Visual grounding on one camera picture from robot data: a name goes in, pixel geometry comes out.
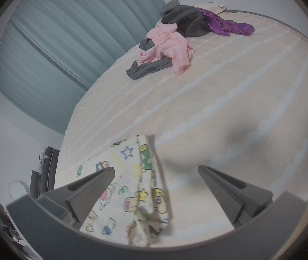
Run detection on dark grey sofa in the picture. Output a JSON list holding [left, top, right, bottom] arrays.
[[30, 146, 60, 197]]

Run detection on purple garment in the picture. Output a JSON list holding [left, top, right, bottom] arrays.
[[197, 8, 255, 37]]

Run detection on grey bedside table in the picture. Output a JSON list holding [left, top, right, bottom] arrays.
[[163, 0, 179, 13]]

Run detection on blue-green curtain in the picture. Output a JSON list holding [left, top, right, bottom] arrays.
[[0, 18, 92, 136], [10, 0, 168, 89]]

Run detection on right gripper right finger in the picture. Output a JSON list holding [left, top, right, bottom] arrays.
[[197, 165, 274, 225]]

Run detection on white printed pyjama top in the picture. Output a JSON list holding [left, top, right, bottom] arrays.
[[75, 134, 172, 247]]

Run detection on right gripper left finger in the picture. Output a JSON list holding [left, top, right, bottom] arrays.
[[36, 167, 116, 224]]

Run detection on cream pillow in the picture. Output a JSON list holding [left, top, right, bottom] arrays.
[[197, 2, 227, 15]]

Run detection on bed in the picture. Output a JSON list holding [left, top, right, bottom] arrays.
[[54, 0, 308, 248]]

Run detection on pink garment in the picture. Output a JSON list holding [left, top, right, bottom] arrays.
[[136, 23, 195, 77]]

